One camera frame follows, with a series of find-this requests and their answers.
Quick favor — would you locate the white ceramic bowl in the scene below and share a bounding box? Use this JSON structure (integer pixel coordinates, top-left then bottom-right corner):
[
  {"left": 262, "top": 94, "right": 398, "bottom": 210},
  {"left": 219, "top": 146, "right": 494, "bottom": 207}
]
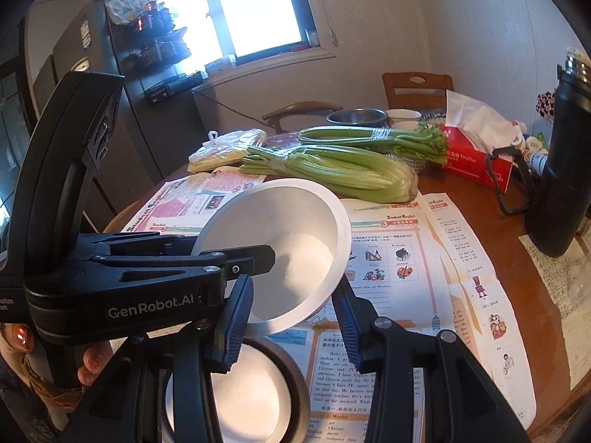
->
[{"left": 385, "top": 108, "right": 423, "bottom": 130}]

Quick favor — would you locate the steel pot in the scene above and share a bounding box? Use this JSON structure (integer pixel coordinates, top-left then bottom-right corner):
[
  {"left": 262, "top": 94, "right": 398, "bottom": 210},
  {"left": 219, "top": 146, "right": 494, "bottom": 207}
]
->
[{"left": 325, "top": 108, "right": 389, "bottom": 127}]

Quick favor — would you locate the newspaper with cartoon figures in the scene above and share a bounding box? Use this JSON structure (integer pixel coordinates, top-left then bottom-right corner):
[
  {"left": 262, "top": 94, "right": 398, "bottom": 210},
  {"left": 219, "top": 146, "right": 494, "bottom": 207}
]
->
[{"left": 422, "top": 191, "right": 537, "bottom": 418}]

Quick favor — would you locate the window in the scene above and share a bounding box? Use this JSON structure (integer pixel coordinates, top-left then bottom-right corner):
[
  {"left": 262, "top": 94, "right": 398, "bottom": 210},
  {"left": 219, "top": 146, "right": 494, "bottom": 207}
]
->
[{"left": 139, "top": 0, "right": 324, "bottom": 63}]

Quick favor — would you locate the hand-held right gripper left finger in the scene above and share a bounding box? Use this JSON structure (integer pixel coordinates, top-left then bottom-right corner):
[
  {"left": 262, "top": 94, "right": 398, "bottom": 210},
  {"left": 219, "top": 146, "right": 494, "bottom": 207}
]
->
[{"left": 62, "top": 274, "right": 254, "bottom": 443}]

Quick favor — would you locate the grey refrigerator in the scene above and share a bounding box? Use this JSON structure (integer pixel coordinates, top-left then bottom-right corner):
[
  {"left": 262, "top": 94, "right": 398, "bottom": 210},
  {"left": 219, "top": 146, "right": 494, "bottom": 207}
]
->
[{"left": 25, "top": 0, "right": 204, "bottom": 236}]

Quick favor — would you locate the black power strip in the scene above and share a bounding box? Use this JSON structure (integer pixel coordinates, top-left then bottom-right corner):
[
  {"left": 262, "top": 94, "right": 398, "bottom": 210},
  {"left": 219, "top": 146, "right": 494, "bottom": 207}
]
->
[{"left": 145, "top": 71, "right": 204, "bottom": 104}]

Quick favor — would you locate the patterned plastic bag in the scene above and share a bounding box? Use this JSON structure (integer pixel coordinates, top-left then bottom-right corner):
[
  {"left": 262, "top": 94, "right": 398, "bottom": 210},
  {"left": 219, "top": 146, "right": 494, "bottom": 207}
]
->
[{"left": 106, "top": 0, "right": 148, "bottom": 24}]

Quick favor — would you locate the large newspaper with orange border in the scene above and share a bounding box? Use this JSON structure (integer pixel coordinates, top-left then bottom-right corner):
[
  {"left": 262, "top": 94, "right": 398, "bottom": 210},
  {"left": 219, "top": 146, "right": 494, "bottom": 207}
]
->
[{"left": 198, "top": 196, "right": 455, "bottom": 443}]

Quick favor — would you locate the thick celery bunch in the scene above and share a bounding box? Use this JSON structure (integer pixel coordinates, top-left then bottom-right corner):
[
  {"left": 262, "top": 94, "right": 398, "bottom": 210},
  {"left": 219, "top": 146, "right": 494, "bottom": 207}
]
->
[{"left": 239, "top": 144, "right": 419, "bottom": 204}]

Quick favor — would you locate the newspaper with pink front page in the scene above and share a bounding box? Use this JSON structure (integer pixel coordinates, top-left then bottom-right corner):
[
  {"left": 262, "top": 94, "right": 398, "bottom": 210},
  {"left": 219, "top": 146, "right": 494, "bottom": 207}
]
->
[{"left": 121, "top": 166, "right": 266, "bottom": 236}]

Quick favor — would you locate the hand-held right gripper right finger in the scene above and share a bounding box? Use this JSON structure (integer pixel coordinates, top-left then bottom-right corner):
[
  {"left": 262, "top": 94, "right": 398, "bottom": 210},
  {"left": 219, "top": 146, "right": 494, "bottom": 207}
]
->
[{"left": 331, "top": 281, "right": 529, "bottom": 443}]

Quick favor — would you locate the dark floral patterned item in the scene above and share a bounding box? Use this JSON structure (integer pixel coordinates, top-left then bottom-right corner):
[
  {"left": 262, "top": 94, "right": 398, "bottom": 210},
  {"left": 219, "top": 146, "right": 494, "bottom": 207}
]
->
[{"left": 536, "top": 92, "right": 557, "bottom": 121}]

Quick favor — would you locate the black cable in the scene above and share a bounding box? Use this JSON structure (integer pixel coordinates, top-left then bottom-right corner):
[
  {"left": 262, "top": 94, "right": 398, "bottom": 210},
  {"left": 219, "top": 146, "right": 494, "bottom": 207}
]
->
[{"left": 194, "top": 87, "right": 265, "bottom": 124}]

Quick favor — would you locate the red tissue box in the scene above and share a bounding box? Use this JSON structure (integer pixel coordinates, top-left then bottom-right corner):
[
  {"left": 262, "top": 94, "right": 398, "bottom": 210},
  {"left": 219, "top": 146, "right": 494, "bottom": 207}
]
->
[{"left": 438, "top": 90, "right": 525, "bottom": 195}]

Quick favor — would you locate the black thermos flask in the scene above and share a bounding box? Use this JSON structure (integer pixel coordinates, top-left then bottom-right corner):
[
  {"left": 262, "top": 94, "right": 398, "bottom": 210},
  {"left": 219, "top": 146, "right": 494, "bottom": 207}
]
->
[{"left": 485, "top": 47, "right": 591, "bottom": 259}]

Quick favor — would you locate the leafy celery bunch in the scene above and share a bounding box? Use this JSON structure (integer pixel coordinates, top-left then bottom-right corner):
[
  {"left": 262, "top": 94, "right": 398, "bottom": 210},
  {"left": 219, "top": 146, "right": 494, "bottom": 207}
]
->
[{"left": 298, "top": 124, "right": 451, "bottom": 165}]

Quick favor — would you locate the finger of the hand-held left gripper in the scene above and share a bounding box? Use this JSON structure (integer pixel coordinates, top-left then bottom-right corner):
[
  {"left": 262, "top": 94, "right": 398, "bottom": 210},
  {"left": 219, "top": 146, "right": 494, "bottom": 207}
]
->
[
  {"left": 78, "top": 233, "right": 199, "bottom": 259},
  {"left": 92, "top": 247, "right": 276, "bottom": 282}
]

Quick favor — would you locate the brown braided cord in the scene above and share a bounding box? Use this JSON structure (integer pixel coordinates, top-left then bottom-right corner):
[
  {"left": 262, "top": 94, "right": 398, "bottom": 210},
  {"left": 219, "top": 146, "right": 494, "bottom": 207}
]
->
[{"left": 21, "top": 353, "right": 86, "bottom": 409}]

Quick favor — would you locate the dark curved wooden chair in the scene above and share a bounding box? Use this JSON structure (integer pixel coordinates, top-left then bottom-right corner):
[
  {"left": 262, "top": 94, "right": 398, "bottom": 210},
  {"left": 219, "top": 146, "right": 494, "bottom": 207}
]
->
[{"left": 262, "top": 102, "right": 331, "bottom": 134}]

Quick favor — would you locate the black framed glass door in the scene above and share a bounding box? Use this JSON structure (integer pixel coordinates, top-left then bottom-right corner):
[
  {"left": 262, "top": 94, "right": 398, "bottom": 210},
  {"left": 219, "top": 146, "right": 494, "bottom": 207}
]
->
[{"left": 0, "top": 23, "right": 35, "bottom": 241}]

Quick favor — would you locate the steel bowl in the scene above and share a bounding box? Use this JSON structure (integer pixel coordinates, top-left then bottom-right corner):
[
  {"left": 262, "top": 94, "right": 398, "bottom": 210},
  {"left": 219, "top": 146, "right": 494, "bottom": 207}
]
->
[{"left": 161, "top": 334, "right": 310, "bottom": 443}]

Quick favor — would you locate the plastic bag of yellow noodles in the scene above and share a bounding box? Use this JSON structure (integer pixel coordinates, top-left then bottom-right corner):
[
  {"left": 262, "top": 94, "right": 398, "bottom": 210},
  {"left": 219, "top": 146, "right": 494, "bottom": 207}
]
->
[{"left": 188, "top": 129, "right": 269, "bottom": 174}]

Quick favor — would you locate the handwritten paper sheet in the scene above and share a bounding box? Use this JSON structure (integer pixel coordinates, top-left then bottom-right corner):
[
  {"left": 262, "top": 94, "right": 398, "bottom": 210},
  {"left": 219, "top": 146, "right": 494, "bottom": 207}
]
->
[{"left": 517, "top": 233, "right": 591, "bottom": 391}]

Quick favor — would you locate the person's left hand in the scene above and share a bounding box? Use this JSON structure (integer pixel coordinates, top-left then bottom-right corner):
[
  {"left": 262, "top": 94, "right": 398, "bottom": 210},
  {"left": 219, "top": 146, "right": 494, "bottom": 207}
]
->
[{"left": 0, "top": 323, "right": 114, "bottom": 386}]

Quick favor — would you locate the wooden chair with cut-out backrest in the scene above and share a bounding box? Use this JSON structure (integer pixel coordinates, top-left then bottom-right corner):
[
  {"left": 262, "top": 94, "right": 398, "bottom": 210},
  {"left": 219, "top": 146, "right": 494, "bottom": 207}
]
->
[{"left": 382, "top": 72, "right": 454, "bottom": 110}]

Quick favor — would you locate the flat white box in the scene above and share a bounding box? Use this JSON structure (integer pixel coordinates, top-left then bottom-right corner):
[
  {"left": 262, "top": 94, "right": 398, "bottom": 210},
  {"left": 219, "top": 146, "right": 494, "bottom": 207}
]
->
[{"left": 205, "top": 55, "right": 236, "bottom": 75}]

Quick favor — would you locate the black wire rack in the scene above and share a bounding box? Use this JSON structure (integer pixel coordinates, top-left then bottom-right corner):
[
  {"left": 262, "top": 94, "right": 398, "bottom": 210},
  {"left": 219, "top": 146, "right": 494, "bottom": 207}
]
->
[{"left": 124, "top": 2, "right": 192, "bottom": 70}]

